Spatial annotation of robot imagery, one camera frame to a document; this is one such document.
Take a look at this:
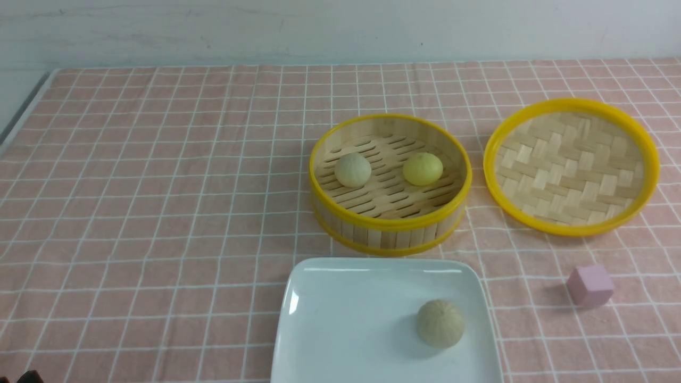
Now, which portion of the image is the yellow rimmed bamboo steamer basket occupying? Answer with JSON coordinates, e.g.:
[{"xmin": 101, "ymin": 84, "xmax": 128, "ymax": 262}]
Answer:
[{"xmin": 309, "ymin": 114, "xmax": 474, "ymax": 256}]

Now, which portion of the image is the beige steamed bun on plate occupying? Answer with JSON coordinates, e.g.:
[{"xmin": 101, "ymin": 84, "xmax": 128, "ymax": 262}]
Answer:
[{"xmin": 416, "ymin": 299, "xmax": 466, "ymax": 349}]

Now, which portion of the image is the pale beige steamed bun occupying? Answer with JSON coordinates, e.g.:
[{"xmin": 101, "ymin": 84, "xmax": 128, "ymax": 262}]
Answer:
[{"xmin": 334, "ymin": 153, "xmax": 372, "ymax": 188}]

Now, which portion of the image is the white square plate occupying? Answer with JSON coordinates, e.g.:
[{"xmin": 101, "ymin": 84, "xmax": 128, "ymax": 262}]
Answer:
[{"xmin": 270, "ymin": 257, "xmax": 504, "ymax": 382}]

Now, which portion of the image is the pink checkered tablecloth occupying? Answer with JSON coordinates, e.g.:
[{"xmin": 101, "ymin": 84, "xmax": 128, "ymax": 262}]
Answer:
[{"xmin": 1, "ymin": 58, "xmax": 679, "ymax": 382}]

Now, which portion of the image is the yellow steamed bun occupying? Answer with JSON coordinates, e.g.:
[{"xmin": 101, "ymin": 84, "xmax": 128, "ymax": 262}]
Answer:
[{"xmin": 402, "ymin": 153, "xmax": 444, "ymax": 186}]

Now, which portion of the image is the yellow rimmed woven steamer lid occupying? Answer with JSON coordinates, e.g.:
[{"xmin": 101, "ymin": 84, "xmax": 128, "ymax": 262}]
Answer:
[{"xmin": 483, "ymin": 98, "xmax": 661, "ymax": 237}]

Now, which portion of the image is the pink cube block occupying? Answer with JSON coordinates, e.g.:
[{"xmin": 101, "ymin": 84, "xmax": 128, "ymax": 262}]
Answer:
[{"xmin": 566, "ymin": 264, "xmax": 614, "ymax": 308}]

